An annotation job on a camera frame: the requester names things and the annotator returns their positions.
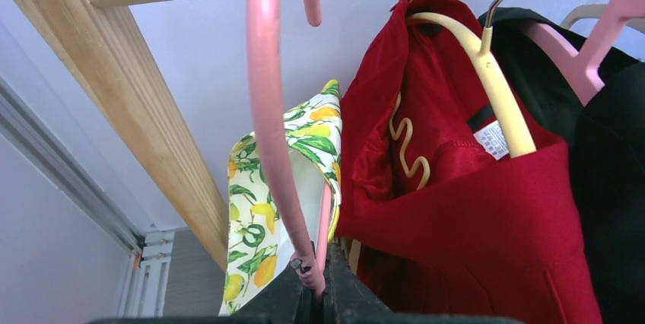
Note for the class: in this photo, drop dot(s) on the black skirt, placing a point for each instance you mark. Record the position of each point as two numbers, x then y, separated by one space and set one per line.
606 141

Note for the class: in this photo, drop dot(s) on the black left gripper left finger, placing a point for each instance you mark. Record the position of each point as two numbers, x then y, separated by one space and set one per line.
283 301

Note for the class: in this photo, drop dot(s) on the cream plastic hanger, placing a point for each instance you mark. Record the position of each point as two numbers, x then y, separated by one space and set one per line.
416 184

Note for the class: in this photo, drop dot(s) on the wooden clothes rack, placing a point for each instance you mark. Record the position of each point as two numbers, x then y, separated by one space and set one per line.
101 45

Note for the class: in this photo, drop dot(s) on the pink wire hanger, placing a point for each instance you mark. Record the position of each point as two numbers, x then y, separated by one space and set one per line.
266 101

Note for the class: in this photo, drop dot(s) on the beige wooden hanger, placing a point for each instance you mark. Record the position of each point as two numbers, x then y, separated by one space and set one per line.
594 11

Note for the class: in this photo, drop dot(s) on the lemon print skirt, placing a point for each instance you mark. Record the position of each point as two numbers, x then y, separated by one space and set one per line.
259 248

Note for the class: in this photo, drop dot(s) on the red pleated skirt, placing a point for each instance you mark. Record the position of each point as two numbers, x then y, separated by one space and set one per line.
558 291

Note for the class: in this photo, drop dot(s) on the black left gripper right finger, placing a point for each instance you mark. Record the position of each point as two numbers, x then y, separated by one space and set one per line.
348 300

